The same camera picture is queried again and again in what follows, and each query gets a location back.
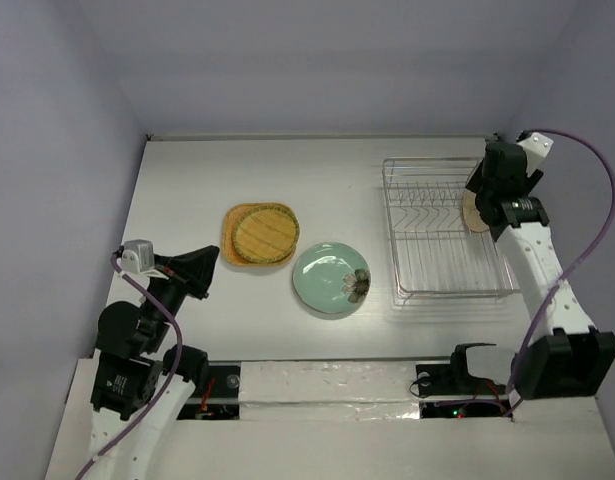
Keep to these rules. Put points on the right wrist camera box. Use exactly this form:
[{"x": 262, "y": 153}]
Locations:
[{"x": 537, "y": 147}]

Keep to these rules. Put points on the white foam block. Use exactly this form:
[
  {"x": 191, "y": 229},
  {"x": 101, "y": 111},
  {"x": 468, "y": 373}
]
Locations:
[{"x": 327, "y": 391}]

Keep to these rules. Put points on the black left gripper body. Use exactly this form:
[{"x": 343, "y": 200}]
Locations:
[{"x": 172, "y": 290}]

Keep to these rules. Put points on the aluminium rail right side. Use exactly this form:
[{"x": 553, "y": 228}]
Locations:
[{"x": 557, "y": 345}]

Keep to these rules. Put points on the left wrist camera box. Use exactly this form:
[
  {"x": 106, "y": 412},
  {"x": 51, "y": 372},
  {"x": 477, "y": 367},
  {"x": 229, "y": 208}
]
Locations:
[{"x": 137, "y": 256}]

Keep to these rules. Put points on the teal floral ceramic plate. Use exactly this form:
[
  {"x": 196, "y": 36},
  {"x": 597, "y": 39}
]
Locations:
[{"x": 332, "y": 278}]

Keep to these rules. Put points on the metal wire dish rack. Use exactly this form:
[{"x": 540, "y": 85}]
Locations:
[{"x": 434, "y": 255}]

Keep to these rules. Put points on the small orange woven plate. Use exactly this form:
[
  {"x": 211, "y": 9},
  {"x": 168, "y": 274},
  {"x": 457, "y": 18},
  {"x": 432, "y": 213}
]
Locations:
[{"x": 242, "y": 250}]

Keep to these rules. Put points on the green rimmed woven plate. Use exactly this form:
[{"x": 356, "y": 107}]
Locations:
[{"x": 266, "y": 232}]

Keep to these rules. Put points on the large orange woven plate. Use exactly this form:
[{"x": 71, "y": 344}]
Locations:
[{"x": 259, "y": 234}]

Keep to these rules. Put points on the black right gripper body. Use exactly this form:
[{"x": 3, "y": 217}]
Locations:
[{"x": 485, "y": 206}]

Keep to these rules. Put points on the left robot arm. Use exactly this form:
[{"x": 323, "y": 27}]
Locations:
[{"x": 145, "y": 373}]

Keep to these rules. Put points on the beige floral ceramic plate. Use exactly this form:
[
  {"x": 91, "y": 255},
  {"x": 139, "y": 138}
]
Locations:
[{"x": 470, "y": 213}]

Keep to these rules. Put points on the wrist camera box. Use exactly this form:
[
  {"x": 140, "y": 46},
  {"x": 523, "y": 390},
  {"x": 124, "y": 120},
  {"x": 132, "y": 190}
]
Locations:
[
  {"x": 137, "y": 256},
  {"x": 537, "y": 147}
]

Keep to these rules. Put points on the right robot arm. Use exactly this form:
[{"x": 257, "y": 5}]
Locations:
[{"x": 530, "y": 373}]

